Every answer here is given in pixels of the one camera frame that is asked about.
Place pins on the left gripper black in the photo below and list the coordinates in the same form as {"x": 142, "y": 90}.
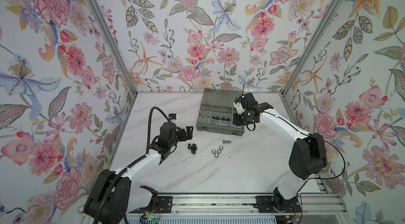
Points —
{"x": 189, "y": 134}

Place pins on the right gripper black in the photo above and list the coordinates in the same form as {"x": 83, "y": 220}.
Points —
{"x": 236, "y": 122}

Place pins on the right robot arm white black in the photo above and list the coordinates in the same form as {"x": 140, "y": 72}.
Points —
{"x": 308, "y": 156}

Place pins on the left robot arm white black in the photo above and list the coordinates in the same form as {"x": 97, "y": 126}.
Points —
{"x": 116, "y": 193}

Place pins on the black bolts cluster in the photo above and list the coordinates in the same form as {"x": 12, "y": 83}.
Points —
{"x": 193, "y": 148}

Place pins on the grey plastic organizer box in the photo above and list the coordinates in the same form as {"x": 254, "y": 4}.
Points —
{"x": 218, "y": 103}

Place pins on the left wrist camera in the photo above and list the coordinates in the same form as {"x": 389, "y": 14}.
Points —
{"x": 173, "y": 118}

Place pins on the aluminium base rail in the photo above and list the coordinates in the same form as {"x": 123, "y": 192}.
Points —
{"x": 182, "y": 204}

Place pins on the left aluminium corner post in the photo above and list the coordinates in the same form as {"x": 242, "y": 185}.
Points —
{"x": 109, "y": 39}

